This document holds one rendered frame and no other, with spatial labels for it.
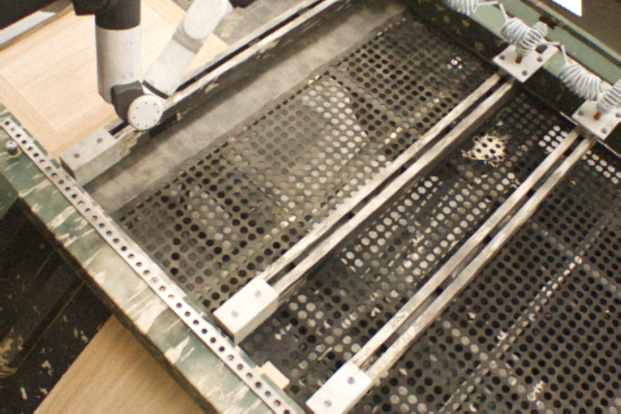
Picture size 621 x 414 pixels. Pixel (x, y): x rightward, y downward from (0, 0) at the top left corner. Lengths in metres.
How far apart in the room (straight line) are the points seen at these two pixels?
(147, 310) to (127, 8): 0.59
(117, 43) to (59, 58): 0.56
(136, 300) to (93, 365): 0.36
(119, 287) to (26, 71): 0.70
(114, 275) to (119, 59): 0.44
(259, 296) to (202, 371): 0.19
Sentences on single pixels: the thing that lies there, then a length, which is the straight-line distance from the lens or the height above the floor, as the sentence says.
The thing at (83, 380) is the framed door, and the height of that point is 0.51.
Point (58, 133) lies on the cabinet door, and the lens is 1.77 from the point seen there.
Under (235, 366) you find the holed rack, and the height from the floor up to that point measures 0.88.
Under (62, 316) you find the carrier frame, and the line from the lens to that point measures 1.87.
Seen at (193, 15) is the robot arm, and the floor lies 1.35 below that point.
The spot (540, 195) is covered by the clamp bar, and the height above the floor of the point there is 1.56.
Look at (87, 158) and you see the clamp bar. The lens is 1.64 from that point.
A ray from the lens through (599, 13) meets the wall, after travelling 7.01.
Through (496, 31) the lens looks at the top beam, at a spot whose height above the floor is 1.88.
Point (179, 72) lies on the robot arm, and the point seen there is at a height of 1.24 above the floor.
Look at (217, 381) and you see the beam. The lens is 1.40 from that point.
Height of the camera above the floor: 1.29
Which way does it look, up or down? 2 degrees down
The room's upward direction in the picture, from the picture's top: 40 degrees clockwise
